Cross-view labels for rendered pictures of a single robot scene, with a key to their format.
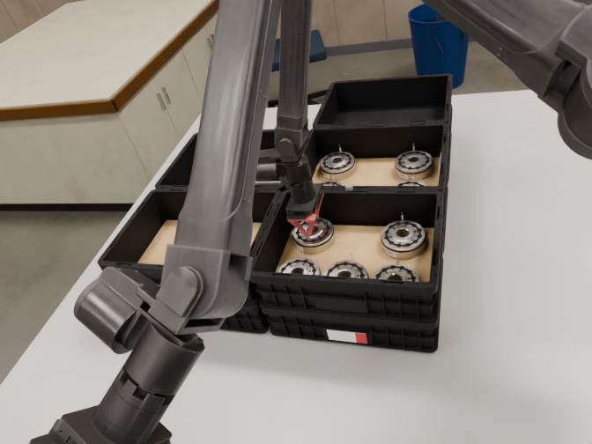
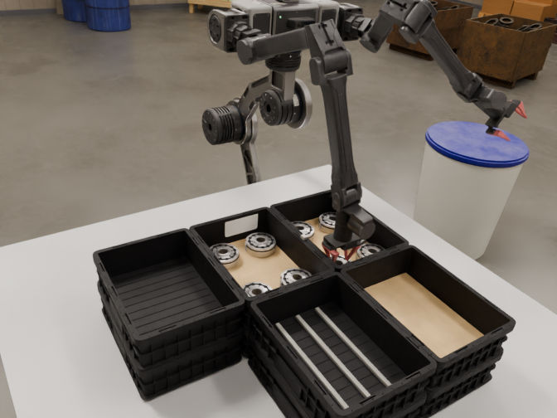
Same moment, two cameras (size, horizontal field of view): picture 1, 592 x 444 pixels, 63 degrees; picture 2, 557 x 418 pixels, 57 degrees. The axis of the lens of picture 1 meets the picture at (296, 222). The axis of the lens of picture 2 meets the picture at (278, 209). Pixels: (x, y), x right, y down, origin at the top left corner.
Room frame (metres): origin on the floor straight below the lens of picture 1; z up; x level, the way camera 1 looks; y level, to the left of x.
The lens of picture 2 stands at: (2.13, 0.45, 1.84)
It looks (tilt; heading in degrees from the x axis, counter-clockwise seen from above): 31 degrees down; 211
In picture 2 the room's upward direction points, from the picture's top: 5 degrees clockwise
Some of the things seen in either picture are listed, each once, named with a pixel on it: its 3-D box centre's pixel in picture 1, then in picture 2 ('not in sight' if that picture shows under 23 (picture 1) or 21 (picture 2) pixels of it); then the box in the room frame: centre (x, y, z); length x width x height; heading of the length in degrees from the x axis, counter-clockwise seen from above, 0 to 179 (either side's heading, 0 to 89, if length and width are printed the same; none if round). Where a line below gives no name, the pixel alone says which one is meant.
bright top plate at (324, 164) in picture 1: (336, 161); (256, 294); (1.18, -0.16, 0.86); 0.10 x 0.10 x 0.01
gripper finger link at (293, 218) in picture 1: (306, 218); (345, 249); (0.89, -0.03, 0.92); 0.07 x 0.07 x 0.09; 65
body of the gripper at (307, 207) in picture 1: (302, 189); (343, 231); (0.91, -0.03, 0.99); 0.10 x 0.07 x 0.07; 155
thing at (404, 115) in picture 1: (385, 117); (166, 293); (1.34, -0.36, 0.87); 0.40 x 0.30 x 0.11; 65
